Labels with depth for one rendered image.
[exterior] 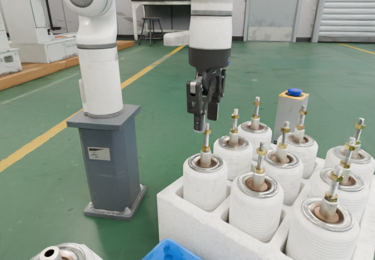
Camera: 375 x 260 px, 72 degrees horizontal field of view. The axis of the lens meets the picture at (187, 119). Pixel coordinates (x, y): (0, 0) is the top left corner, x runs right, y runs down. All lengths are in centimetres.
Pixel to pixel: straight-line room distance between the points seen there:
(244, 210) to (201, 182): 10
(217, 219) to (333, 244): 20
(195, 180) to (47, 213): 51
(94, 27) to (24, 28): 234
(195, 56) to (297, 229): 33
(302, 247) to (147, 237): 41
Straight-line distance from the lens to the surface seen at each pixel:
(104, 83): 66
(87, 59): 65
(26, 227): 89
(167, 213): 60
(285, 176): 58
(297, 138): 70
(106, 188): 77
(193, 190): 55
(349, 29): 585
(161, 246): 58
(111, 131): 67
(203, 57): 45
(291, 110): 84
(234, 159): 61
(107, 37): 65
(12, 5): 304
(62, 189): 99
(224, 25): 45
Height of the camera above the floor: 55
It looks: 23 degrees down
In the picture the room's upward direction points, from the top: straight up
